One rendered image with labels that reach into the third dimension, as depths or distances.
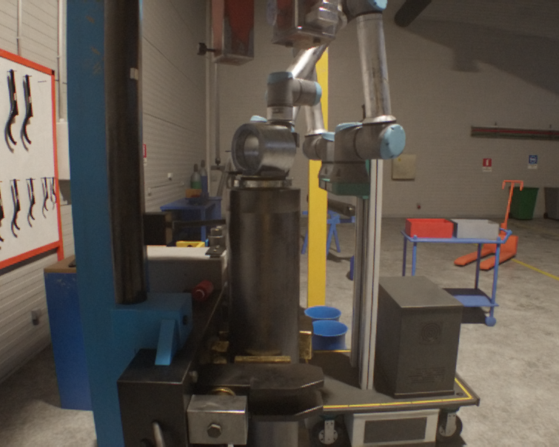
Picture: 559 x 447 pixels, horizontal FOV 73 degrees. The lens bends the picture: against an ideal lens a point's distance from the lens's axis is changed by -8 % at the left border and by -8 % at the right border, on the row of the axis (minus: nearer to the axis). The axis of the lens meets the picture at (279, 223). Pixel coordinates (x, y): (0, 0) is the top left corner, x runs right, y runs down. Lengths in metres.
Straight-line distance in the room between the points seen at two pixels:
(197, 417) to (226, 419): 0.07
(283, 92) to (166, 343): 0.87
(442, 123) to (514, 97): 2.45
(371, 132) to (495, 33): 12.42
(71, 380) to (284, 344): 1.94
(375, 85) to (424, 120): 10.89
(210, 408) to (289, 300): 0.37
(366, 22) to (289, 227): 1.03
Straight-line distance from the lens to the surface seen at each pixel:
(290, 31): 1.00
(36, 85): 3.86
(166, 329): 1.04
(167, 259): 1.56
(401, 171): 12.21
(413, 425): 2.38
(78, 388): 2.92
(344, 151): 1.91
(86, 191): 1.22
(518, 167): 13.96
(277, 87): 1.42
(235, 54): 1.33
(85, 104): 1.23
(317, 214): 3.71
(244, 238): 1.10
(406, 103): 12.57
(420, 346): 2.25
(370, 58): 1.82
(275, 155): 1.11
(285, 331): 1.18
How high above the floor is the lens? 1.54
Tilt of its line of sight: 8 degrees down
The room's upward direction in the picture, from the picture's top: straight up
